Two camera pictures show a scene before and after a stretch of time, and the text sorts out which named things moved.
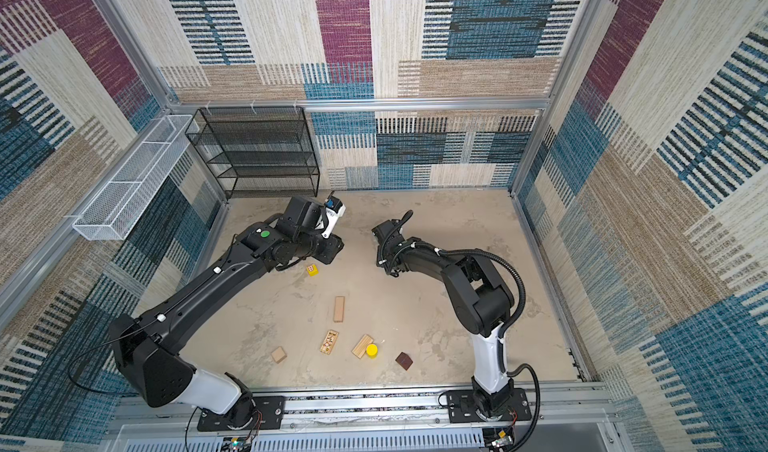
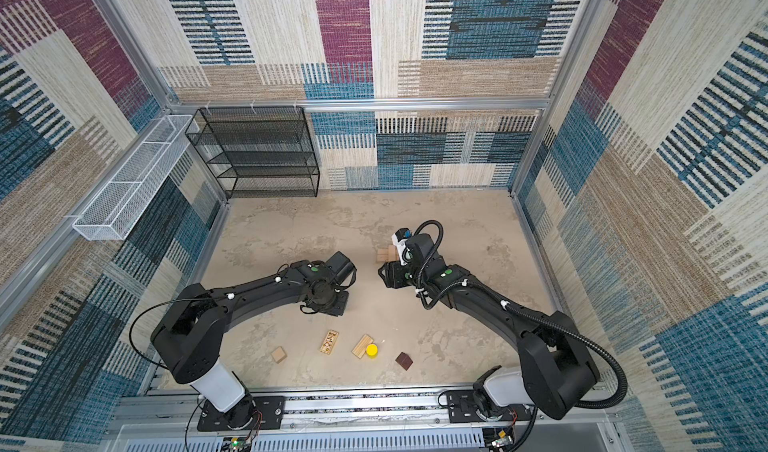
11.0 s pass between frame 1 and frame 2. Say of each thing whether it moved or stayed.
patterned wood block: stayed
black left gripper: moved
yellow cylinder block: stayed
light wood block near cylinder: stayed
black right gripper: moved
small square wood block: stayed
